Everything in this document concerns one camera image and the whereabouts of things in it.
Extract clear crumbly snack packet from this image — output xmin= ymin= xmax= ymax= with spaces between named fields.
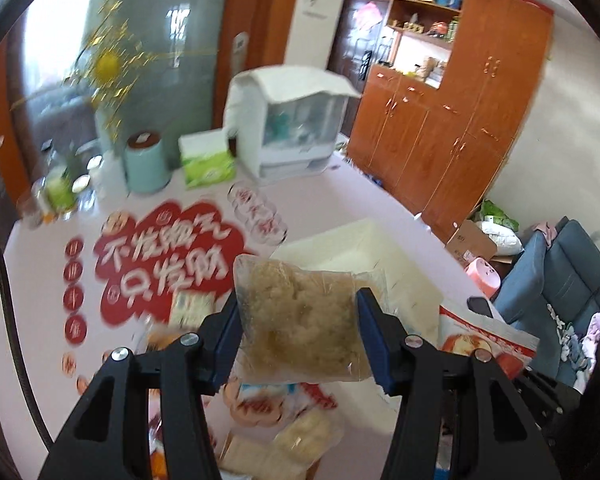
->
xmin=232 ymin=255 xmax=396 ymax=386

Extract white plastic storage bin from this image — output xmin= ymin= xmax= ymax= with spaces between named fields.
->
xmin=277 ymin=217 xmax=443 ymax=346

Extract green tissue box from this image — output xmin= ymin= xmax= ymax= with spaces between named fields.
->
xmin=178 ymin=130 xmax=237 ymax=190

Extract pale yellow bread packet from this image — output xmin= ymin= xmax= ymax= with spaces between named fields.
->
xmin=274 ymin=412 xmax=342 ymax=480

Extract pile of clothes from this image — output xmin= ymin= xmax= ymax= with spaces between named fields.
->
xmin=550 ymin=302 xmax=600 ymax=394

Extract white cosmetic organizer box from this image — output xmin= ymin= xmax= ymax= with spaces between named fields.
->
xmin=223 ymin=65 xmax=359 ymax=183

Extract black cable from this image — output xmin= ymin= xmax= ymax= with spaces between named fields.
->
xmin=0 ymin=210 xmax=56 ymax=453

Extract glass door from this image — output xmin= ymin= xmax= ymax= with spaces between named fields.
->
xmin=0 ymin=0 xmax=241 ymax=173

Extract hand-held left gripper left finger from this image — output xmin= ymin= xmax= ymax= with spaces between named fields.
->
xmin=37 ymin=296 xmax=244 ymax=480

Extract wooden cabinet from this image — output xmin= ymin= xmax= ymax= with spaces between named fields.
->
xmin=347 ymin=0 xmax=553 ymax=242

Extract green label clear bottle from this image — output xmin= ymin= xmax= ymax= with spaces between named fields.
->
xmin=45 ymin=152 xmax=77 ymax=213

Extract orange snack packet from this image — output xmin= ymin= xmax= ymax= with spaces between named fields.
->
xmin=146 ymin=390 xmax=167 ymax=480

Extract cardboard box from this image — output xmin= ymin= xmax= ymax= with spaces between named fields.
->
xmin=445 ymin=219 xmax=499 ymax=269

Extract pink cloth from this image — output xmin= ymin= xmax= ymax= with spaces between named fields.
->
xmin=532 ymin=220 xmax=561 ymax=249

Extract beige cracker packet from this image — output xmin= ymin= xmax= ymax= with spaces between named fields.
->
xmin=220 ymin=447 xmax=281 ymax=480

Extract white squeeze wash bottle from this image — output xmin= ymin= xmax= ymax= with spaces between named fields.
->
xmin=87 ymin=152 xmax=126 ymax=201

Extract blue sofa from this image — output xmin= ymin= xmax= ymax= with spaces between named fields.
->
xmin=495 ymin=217 xmax=600 ymax=396

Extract pink plastic stool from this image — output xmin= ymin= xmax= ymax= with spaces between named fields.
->
xmin=466 ymin=256 xmax=502 ymax=299

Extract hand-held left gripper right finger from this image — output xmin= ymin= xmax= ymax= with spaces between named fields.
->
xmin=355 ymin=287 xmax=563 ymax=480

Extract red and white snack packet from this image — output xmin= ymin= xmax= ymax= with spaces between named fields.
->
xmin=437 ymin=304 xmax=540 ymax=382

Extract small beige striped packet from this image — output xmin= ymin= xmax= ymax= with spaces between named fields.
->
xmin=170 ymin=290 xmax=217 ymax=328

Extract mint green canister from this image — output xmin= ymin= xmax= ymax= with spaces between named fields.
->
xmin=124 ymin=131 xmax=171 ymax=195

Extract silver door handle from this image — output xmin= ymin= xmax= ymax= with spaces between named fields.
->
xmin=232 ymin=32 xmax=249 ymax=79

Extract pink and blue snack packet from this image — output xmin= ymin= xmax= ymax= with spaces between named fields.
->
xmin=224 ymin=380 xmax=342 ymax=428

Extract gold door ornament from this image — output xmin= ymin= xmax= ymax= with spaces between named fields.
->
xmin=10 ymin=0 xmax=221 ymax=136

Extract dark wooden door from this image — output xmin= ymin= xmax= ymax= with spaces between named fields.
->
xmin=330 ymin=0 xmax=398 ymax=82

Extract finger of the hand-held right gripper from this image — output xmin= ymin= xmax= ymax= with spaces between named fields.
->
xmin=517 ymin=366 xmax=583 ymax=441

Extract green plastic bag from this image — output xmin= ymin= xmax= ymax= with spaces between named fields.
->
xmin=480 ymin=200 xmax=519 ymax=229

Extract small silver lid jar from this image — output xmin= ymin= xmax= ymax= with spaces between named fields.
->
xmin=71 ymin=175 xmax=94 ymax=206

